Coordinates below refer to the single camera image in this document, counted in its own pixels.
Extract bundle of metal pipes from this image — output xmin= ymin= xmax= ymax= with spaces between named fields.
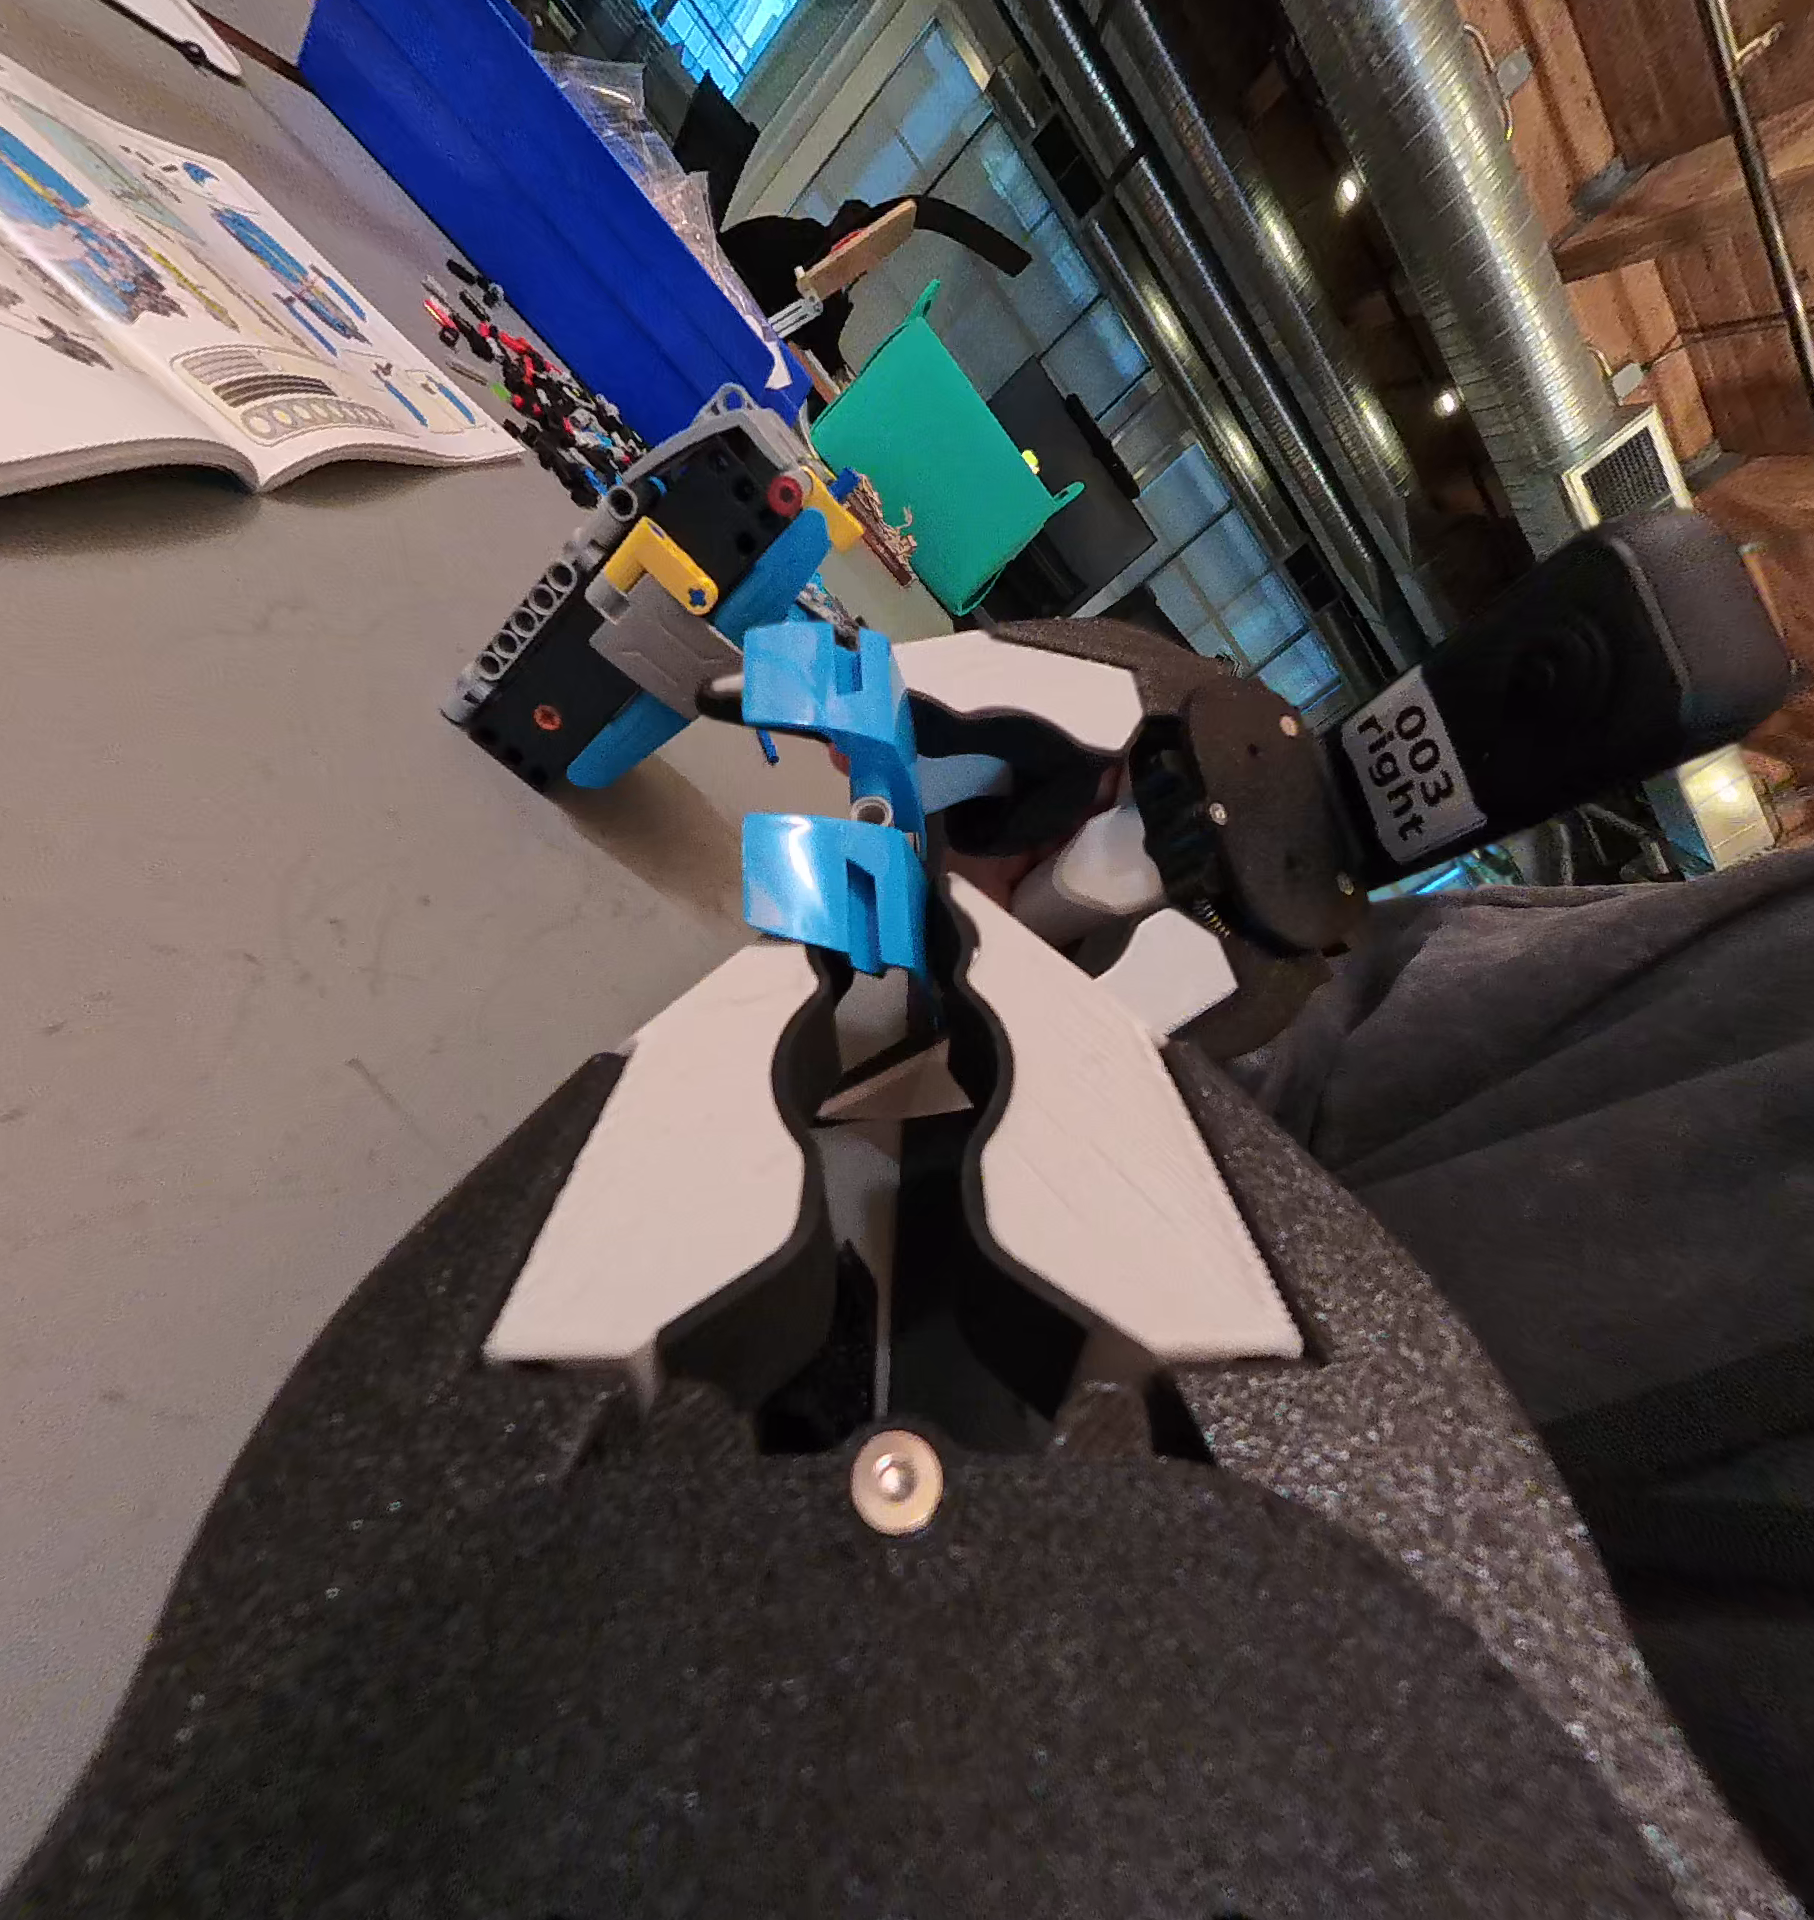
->
xmin=996 ymin=0 xmax=1437 ymax=665

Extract grey desk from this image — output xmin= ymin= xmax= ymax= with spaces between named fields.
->
xmin=0 ymin=0 xmax=909 ymax=1920

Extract thin black ceiling rod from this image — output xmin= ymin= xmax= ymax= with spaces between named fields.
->
xmin=1699 ymin=0 xmax=1814 ymax=606

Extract white vent grille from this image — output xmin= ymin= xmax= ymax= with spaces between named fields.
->
xmin=1562 ymin=411 xmax=1696 ymax=530

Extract blue storage bin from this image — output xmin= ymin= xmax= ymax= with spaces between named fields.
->
xmin=298 ymin=0 xmax=812 ymax=440

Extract plywood stand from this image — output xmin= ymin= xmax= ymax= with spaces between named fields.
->
xmin=790 ymin=202 xmax=920 ymax=311

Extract wooden puzzle model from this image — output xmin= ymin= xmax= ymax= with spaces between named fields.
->
xmin=845 ymin=481 xmax=928 ymax=590

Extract scattered black red pins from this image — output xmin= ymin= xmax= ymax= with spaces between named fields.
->
xmin=420 ymin=255 xmax=650 ymax=500

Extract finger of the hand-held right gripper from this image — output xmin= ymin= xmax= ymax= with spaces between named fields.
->
xmin=812 ymin=907 xmax=1242 ymax=1121
xmin=892 ymin=627 xmax=1151 ymax=754

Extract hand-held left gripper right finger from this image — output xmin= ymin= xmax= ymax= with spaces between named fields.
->
xmin=936 ymin=877 xmax=1307 ymax=1418

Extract empty clear plastic bags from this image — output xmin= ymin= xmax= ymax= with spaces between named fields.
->
xmin=528 ymin=42 xmax=732 ymax=276

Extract grey blue toy robot build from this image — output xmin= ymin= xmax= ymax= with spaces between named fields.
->
xmin=441 ymin=382 xmax=868 ymax=796

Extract blue curved panel piece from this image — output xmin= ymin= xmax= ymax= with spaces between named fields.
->
xmin=740 ymin=623 xmax=1018 ymax=819
xmin=737 ymin=810 xmax=947 ymax=1040

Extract instruction booklet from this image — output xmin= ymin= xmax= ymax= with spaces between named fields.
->
xmin=0 ymin=15 xmax=528 ymax=515

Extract black monitor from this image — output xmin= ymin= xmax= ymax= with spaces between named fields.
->
xmin=983 ymin=360 xmax=1151 ymax=560

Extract green plastic board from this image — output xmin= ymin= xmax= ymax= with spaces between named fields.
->
xmin=809 ymin=278 xmax=1090 ymax=621

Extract silver ventilation duct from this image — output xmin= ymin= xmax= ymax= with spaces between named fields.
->
xmin=1280 ymin=0 xmax=1646 ymax=560

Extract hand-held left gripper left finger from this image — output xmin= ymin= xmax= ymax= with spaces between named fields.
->
xmin=478 ymin=936 xmax=886 ymax=1426

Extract white folding stand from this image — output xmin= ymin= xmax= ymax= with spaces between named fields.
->
xmin=104 ymin=0 xmax=244 ymax=80

